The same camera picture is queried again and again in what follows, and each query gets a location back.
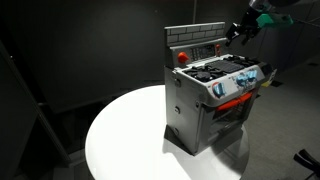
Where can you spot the blue stove knob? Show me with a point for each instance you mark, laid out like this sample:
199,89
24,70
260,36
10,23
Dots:
254,73
218,90
240,81
247,78

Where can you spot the grey toy stove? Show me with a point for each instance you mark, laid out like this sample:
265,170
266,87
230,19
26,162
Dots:
190,106

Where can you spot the large orange round button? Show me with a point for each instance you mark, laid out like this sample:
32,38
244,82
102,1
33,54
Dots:
182,57

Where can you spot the round white pedestal table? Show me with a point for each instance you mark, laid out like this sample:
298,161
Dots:
133,140

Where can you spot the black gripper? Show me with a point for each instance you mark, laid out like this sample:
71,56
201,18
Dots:
252,19

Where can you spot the teal camera mount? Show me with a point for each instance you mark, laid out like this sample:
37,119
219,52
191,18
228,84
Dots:
275,19

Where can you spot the black tripod leg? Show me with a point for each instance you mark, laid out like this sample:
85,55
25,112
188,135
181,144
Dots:
308,160

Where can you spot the small orange round button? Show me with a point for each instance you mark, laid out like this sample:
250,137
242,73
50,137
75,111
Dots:
218,46

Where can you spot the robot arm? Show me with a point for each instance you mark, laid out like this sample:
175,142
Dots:
258,3

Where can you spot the black metal frame bar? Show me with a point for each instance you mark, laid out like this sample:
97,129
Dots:
36,110

